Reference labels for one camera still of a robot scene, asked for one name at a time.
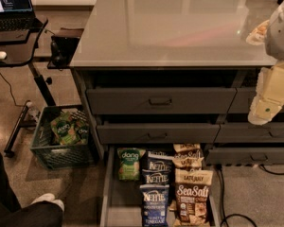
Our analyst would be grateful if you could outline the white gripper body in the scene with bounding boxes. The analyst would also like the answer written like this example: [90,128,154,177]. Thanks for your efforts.
[248,61,284,126]

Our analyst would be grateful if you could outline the green dang rice chip bag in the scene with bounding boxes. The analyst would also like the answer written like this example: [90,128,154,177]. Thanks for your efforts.
[117,148,146,181]

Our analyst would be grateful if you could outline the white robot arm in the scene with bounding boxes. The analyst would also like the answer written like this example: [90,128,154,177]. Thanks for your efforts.
[246,0,284,125]

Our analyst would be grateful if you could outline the grey top right drawer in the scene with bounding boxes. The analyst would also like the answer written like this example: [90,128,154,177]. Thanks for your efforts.
[229,87,284,114]

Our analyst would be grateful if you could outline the grey drawer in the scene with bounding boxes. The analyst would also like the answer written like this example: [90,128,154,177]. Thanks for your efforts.
[205,148,284,166]
[97,123,220,144]
[229,87,284,114]
[86,88,236,114]
[215,123,284,143]

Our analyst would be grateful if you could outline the grey middle right drawer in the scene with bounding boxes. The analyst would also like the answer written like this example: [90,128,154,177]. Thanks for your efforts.
[215,123,284,143]

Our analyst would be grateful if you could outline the grey bottom right drawer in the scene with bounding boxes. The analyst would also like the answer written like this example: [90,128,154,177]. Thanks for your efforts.
[205,148,284,166]

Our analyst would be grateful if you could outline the grey top left drawer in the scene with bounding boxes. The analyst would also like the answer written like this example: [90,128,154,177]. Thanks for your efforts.
[86,88,236,114]

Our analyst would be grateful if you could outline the brown Sea Salt chip bag middle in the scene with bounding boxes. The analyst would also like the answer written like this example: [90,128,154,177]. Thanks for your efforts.
[172,152,204,170]

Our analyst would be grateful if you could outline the brown sea salt chip bag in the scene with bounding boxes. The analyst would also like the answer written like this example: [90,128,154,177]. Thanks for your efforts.
[175,169,213,226]
[172,152,204,170]
[173,144,200,152]

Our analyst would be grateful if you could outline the brown Sea Salt chip bag back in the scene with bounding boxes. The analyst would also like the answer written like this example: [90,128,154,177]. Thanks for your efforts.
[173,144,200,152]

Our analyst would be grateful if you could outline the grey cabinet with counter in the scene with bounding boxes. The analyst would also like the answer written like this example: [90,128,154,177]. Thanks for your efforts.
[71,0,284,156]

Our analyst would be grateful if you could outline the brown Sea Salt chip bag front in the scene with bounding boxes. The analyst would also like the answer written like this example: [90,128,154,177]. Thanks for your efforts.
[175,169,213,226]

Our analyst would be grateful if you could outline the blue Kettle chip bag front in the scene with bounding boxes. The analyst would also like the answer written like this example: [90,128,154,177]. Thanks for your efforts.
[140,184,169,227]

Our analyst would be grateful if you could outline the grey middle left drawer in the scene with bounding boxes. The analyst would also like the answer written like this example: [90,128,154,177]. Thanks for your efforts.
[97,123,220,144]

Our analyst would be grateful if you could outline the open bottom left drawer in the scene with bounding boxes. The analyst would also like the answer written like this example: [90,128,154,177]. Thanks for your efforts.
[99,144,221,227]

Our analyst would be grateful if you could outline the green chip bag in crate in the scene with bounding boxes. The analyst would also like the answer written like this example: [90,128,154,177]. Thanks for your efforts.
[50,112,80,145]

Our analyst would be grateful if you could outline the black clamp device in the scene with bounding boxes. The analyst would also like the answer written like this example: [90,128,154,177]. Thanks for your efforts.
[47,27,83,69]

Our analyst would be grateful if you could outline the green plastic crate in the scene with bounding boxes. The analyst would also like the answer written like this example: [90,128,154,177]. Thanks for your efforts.
[30,105,97,169]

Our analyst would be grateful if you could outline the white shoe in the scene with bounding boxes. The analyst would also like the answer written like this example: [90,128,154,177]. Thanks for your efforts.
[32,193,64,210]

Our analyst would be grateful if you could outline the black standing desk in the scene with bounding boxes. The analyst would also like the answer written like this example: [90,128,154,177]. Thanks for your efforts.
[0,15,56,158]

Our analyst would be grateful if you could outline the black laptop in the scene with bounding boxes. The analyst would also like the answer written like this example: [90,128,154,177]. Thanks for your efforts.
[0,0,35,31]

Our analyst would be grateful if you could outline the person leg dark trousers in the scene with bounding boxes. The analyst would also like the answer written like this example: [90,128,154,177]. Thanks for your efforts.
[0,153,64,227]

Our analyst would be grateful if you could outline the black floor cable right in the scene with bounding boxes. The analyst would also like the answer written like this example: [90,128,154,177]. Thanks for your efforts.
[215,164,284,227]

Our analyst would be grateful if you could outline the thin black cable left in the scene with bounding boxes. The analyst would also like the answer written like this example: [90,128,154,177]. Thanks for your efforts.
[0,67,25,108]

